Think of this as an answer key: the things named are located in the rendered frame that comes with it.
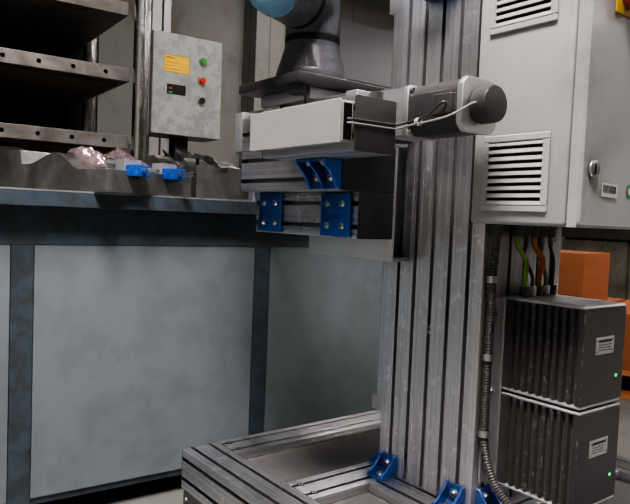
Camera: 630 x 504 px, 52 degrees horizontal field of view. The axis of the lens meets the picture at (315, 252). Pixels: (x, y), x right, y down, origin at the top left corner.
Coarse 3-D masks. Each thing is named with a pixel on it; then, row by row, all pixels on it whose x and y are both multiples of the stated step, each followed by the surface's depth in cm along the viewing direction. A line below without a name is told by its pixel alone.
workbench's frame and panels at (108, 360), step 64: (0, 192) 142; (64, 192) 149; (0, 256) 147; (64, 256) 155; (128, 256) 164; (192, 256) 174; (256, 256) 185; (320, 256) 198; (0, 320) 148; (64, 320) 156; (128, 320) 165; (192, 320) 175; (256, 320) 186; (320, 320) 199; (0, 384) 149; (64, 384) 157; (128, 384) 166; (192, 384) 176; (256, 384) 188; (320, 384) 201; (0, 448) 150; (64, 448) 158; (128, 448) 167
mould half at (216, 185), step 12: (156, 156) 200; (168, 156) 203; (180, 168) 184; (192, 168) 177; (204, 168) 176; (228, 168) 180; (192, 180) 177; (204, 180) 176; (216, 180) 178; (228, 180) 180; (240, 180) 183; (192, 192) 177; (204, 192) 177; (216, 192) 179; (228, 192) 181; (240, 192) 183
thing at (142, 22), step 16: (144, 0) 238; (144, 16) 239; (144, 32) 239; (96, 48) 297; (144, 48) 239; (144, 64) 240; (144, 80) 240; (144, 96) 241; (144, 112) 241; (144, 128) 242; (144, 144) 242; (144, 160) 242
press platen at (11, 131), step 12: (0, 132) 220; (12, 132) 222; (24, 132) 225; (36, 132) 230; (48, 132) 229; (60, 132) 231; (72, 132) 234; (84, 132) 236; (72, 144) 236; (84, 144) 236; (96, 144) 239; (108, 144) 241; (120, 144) 244
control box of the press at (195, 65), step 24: (168, 48) 258; (192, 48) 264; (216, 48) 270; (168, 72) 259; (192, 72) 264; (216, 72) 270; (168, 96) 259; (192, 96) 265; (216, 96) 271; (168, 120) 260; (192, 120) 266; (216, 120) 272
